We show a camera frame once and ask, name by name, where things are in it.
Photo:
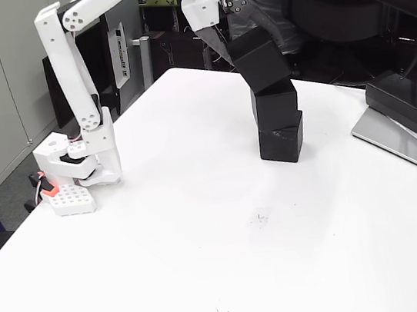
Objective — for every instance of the bin with clear plastic bag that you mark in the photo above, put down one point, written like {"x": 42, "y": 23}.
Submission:
{"x": 284, "y": 17}

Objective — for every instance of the black computer case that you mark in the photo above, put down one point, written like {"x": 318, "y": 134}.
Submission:
{"x": 178, "y": 51}

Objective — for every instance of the black office chair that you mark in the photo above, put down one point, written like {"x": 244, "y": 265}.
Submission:
{"x": 329, "y": 18}

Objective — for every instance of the grey computer tower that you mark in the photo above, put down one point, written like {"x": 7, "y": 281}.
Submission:
{"x": 120, "y": 59}

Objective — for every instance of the black cube with scratch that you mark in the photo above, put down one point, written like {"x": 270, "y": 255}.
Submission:
{"x": 280, "y": 144}

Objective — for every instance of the silver monitor stand base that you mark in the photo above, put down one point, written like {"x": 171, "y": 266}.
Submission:
{"x": 380, "y": 135}

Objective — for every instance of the black box on stand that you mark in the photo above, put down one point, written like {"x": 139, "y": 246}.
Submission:
{"x": 412, "y": 115}

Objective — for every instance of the grey metal post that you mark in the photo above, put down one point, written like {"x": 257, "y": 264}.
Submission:
{"x": 145, "y": 56}

